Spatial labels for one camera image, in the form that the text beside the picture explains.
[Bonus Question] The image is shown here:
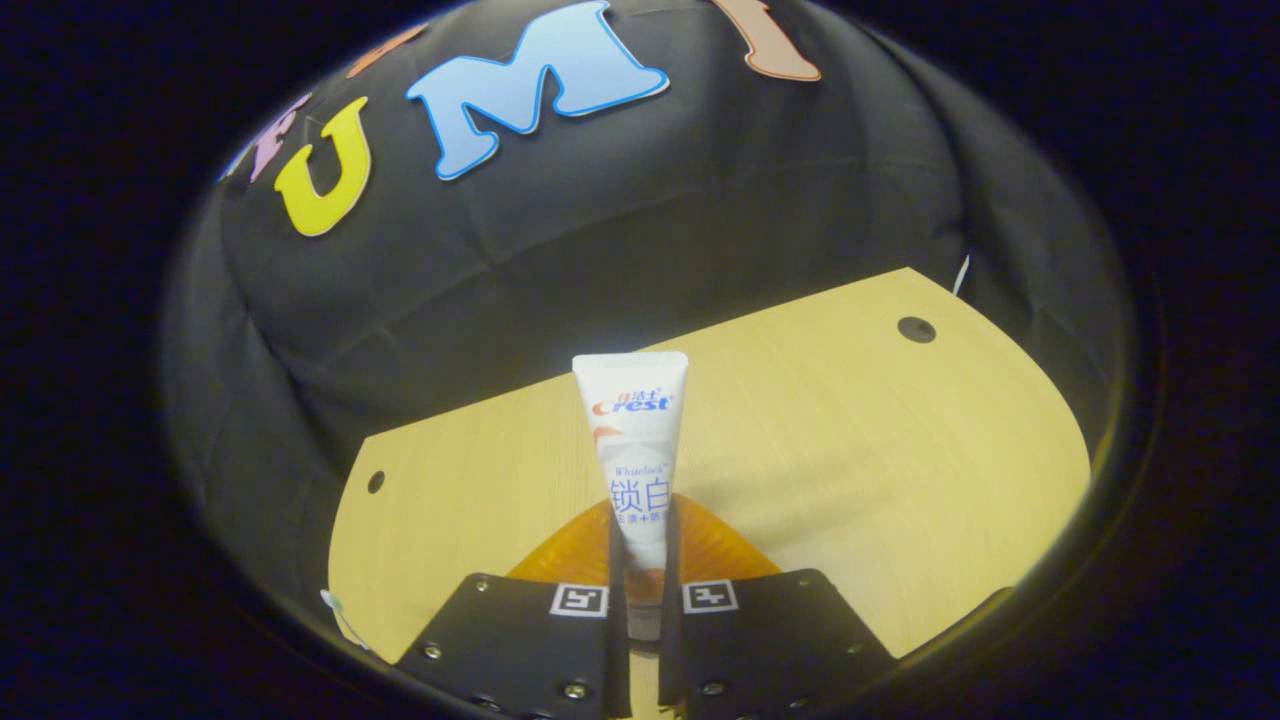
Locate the white toothpaste tube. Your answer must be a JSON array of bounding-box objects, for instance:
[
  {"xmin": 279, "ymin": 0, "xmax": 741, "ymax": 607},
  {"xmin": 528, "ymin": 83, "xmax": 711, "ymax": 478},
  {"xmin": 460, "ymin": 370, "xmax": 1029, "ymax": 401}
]
[{"xmin": 572, "ymin": 351, "xmax": 691, "ymax": 641}]

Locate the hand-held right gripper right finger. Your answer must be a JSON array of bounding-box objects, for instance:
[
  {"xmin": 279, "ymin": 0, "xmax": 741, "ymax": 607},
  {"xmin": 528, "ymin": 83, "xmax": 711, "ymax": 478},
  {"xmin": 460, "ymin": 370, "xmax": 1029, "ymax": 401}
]
[{"xmin": 658, "ymin": 497, "xmax": 898, "ymax": 720}]

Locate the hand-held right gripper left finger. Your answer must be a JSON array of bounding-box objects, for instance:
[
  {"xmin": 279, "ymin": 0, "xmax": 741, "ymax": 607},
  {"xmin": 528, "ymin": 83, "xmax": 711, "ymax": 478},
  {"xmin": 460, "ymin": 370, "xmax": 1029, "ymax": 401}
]
[{"xmin": 393, "ymin": 498, "xmax": 634, "ymax": 720}]

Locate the black backdrop cloth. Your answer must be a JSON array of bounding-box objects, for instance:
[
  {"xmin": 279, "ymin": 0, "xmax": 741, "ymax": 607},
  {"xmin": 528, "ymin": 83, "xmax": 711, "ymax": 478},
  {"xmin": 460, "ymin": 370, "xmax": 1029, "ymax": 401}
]
[{"xmin": 160, "ymin": 0, "xmax": 1136, "ymax": 641}]

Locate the light wooden desktop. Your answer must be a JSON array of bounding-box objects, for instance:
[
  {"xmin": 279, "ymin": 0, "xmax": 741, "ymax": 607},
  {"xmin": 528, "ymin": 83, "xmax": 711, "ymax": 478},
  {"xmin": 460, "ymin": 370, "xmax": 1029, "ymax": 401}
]
[{"xmin": 328, "ymin": 267, "xmax": 1093, "ymax": 720}]

